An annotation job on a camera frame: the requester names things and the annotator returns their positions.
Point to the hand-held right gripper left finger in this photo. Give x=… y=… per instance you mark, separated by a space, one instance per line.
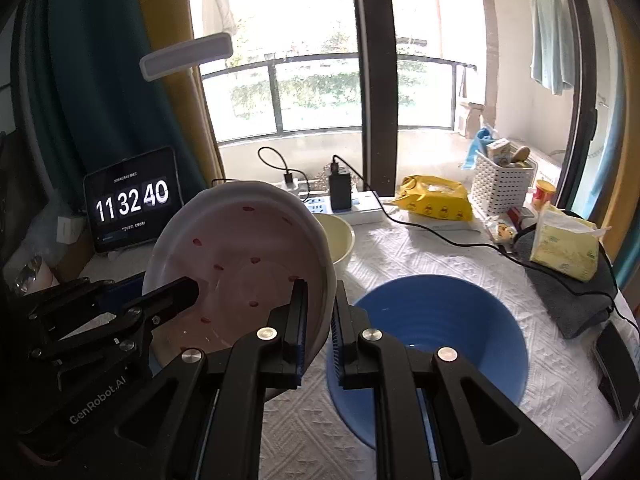
x=300 y=330

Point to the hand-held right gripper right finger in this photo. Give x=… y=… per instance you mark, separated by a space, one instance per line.
x=337 y=335

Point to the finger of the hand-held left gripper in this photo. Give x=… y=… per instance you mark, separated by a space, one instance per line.
x=75 y=300
x=170 y=300

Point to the pale yellow bowl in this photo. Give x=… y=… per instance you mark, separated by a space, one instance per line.
x=335 y=240

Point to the white bowl with pink dots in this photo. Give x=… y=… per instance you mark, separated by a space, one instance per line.
x=250 y=240

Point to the dark blue bowl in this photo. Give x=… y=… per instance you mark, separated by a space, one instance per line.
x=450 y=320

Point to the small white box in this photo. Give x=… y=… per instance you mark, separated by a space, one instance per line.
x=69 y=230

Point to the black tablet clock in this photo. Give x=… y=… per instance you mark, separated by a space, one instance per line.
x=132 y=200

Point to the white power strip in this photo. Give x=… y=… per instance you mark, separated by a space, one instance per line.
x=365 y=212

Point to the black power adapter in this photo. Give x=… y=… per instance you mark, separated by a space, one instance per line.
x=340 y=192

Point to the white charger plug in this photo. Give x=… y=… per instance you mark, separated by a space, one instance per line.
x=291 y=182

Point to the yellow wipes pack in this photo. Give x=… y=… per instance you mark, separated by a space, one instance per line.
x=435 y=200

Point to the yellow snack packet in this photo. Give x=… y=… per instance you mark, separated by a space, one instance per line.
x=502 y=230

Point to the teal curtain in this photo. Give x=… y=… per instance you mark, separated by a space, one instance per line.
x=100 y=85

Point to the small red box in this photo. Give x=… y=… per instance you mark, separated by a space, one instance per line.
x=520 y=217

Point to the white plastic basket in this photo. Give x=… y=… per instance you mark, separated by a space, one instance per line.
x=500 y=190

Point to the balcony railing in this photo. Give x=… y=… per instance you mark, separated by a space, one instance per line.
x=275 y=95

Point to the blue bag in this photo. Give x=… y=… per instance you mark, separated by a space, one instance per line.
x=477 y=150

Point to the grey cloth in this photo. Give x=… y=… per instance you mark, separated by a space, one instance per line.
x=575 y=310

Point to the white desk lamp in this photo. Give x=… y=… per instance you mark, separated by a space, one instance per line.
x=185 y=57

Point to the small carton box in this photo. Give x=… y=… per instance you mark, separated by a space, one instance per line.
x=498 y=152

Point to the pale yellow tissue pack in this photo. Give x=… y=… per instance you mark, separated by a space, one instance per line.
x=565 y=245

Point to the red and yellow cup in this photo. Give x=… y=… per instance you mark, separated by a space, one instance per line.
x=544 y=195

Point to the cardboard box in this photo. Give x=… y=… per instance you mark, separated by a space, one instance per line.
x=469 y=120

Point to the brown round object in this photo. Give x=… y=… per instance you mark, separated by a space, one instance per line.
x=521 y=154

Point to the white outdoor air conditioner unit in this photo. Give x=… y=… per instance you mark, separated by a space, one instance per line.
x=547 y=157

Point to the black phone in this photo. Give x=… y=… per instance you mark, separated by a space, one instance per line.
x=617 y=370

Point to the yellow curtain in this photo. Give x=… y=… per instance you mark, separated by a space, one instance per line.
x=170 y=10
x=622 y=160

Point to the hanging blue towel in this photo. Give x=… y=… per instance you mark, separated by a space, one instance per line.
x=550 y=40

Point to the dark sliding door frame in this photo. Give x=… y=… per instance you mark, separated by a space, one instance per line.
x=375 y=60
x=580 y=85

